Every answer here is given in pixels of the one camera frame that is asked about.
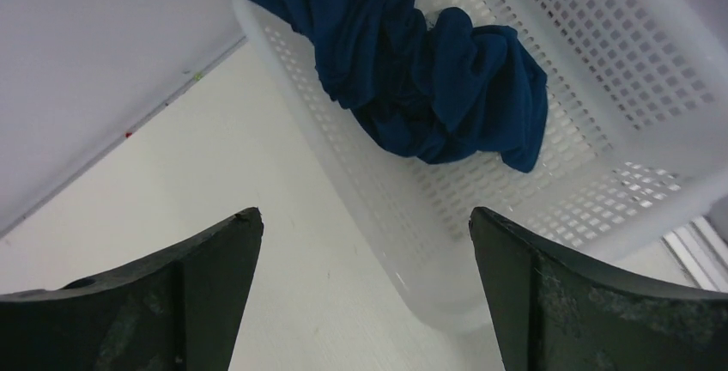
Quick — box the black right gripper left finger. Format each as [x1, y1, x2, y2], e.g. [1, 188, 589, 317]
[1, 208, 264, 370]

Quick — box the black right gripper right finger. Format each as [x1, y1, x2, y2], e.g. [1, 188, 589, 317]
[469, 207, 727, 370]

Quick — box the blue t-shirt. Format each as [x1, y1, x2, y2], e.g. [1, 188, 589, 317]
[250, 0, 548, 173]

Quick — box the white perforated plastic basket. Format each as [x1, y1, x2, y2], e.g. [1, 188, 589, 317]
[233, 0, 727, 332]

